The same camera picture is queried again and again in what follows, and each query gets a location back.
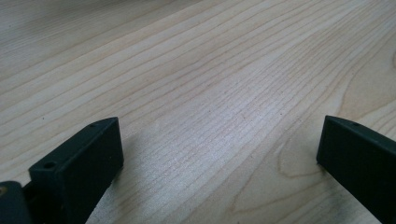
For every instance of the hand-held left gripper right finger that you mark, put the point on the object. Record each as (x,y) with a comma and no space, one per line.
(361,161)

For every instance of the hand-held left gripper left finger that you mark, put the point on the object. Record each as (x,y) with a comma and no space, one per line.
(77,168)

